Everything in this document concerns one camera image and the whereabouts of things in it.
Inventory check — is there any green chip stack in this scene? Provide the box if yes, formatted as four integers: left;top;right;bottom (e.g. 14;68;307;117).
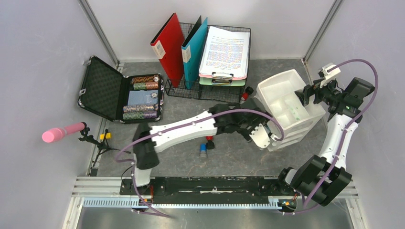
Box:
133;83;147;91

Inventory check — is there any purple cable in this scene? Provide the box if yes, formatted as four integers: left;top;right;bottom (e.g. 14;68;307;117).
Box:
114;109;286;218
281;59;379;216

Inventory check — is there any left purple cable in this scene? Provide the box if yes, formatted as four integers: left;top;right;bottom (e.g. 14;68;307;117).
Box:
114;109;286;218

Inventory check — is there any red clipboard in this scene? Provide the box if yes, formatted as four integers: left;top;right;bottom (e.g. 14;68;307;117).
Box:
150;13;185;87

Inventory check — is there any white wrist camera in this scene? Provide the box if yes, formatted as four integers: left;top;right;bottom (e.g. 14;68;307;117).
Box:
318;63;341;88
249;124;275;149

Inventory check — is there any pink clear clipboard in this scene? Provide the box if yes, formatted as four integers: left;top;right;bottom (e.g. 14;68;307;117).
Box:
198;72;247;81

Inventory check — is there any teal blue clipboard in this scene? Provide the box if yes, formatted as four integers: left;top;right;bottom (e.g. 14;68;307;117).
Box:
181;15;208;89

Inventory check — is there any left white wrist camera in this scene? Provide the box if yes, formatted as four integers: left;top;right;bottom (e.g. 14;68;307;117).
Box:
249;124;275;149

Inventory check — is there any black microphone tripod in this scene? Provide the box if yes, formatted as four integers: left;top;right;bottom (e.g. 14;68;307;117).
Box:
78;127;120;170

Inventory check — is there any blue playing card deck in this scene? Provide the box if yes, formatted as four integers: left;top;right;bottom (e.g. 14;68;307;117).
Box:
127;90;159;105

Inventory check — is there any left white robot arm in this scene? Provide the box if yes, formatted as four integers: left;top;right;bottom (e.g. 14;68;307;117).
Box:
131;98;272;195

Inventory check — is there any black poker chip case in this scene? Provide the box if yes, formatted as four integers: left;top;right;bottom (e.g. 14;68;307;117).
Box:
78;55;164;124

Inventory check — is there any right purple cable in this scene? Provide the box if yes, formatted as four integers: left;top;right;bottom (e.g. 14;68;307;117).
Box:
281;59;379;216

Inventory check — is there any white printed paper sheet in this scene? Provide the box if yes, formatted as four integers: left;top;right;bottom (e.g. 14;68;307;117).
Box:
199;26;250;75

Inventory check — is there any black wire mesh organizer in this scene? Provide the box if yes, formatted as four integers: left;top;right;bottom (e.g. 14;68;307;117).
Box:
164;22;251;103

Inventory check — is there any red black round stamp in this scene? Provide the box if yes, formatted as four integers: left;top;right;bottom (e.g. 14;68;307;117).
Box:
241;86;254;103

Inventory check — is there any light green clipboard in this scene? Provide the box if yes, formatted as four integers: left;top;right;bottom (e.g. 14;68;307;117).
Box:
199;77;246;86

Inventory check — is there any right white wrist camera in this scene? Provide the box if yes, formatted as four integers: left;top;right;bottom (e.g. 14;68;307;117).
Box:
318;63;341;88

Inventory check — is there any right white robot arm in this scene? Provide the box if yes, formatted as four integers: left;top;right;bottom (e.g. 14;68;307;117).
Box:
276;77;375;206

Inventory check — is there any red chip stack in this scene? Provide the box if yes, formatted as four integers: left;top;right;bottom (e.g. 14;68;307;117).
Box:
145;82;159;90

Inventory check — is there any yellow black connector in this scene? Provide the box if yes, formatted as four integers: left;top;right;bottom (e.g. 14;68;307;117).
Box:
99;132;111;141

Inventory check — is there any white plastic drawer organizer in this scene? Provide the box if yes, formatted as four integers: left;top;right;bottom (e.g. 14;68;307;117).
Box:
255;69;325;151

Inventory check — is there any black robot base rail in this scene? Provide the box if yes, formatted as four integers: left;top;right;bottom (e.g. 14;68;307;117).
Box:
119;176;301;205

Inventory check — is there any blue grey small cylinder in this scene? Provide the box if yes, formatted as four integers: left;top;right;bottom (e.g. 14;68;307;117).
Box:
199;144;207;158

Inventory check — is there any orange black chip stack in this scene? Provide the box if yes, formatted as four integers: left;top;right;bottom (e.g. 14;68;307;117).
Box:
131;74;160;84

